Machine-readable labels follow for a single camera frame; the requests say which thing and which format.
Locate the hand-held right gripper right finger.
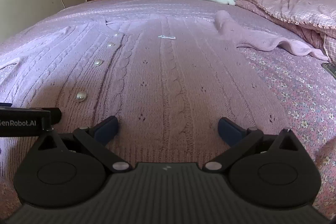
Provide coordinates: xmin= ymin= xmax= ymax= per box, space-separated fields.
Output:
xmin=204 ymin=117 xmax=300 ymax=172

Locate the pink floral bed sheet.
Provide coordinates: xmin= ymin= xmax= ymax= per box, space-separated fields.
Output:
xmin=0 ymin=0 xmax=336 ymax=224

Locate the lilac knit cardigan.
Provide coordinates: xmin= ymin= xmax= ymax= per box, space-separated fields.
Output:
xmin=0 ymin=10 xmax=328 ymax=180

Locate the grey remote control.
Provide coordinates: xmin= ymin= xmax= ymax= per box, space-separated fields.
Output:
xmin=322 ymin=63 xmax=336 ymax=75

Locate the pink checked quilt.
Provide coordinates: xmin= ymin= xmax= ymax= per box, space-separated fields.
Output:
xmin=236 ymin=0 xmax=336 ymax=62

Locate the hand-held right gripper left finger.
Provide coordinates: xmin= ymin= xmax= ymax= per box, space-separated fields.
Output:
xmin=38 ymin=116 xmax=133 ymax=174

